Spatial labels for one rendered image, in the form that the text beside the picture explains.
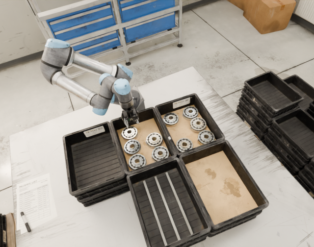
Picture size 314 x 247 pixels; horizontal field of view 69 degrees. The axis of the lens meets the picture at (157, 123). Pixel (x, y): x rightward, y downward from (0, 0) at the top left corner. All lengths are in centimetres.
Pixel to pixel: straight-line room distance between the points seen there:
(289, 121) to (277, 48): 168
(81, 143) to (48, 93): 186
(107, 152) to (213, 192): 67
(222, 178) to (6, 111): 280
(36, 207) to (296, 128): 205
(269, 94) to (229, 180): 115
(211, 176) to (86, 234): 76
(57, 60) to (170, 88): 92
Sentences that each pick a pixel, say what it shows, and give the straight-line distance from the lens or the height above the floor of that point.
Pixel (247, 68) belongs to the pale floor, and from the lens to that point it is 330.
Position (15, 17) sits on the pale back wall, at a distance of 379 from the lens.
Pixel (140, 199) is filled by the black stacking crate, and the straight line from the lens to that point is 130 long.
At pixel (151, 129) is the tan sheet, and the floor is 83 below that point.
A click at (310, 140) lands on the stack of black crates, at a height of 38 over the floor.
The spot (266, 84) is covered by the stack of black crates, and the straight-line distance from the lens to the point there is 238.
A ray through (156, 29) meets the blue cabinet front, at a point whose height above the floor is 37.
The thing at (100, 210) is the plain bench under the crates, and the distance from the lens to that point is 147.
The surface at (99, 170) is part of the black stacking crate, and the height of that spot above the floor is 83.
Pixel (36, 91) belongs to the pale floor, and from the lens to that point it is 347.
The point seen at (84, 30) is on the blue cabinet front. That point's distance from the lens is 297.
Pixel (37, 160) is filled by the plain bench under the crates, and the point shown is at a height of 70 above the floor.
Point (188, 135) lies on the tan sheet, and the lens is 146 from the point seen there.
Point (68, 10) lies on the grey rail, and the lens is 283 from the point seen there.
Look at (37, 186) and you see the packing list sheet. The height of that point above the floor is 70.
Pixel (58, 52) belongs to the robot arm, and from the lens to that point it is 141.
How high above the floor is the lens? 204
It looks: 53 degrees down
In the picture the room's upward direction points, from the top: 7 degrees counter-clockwise
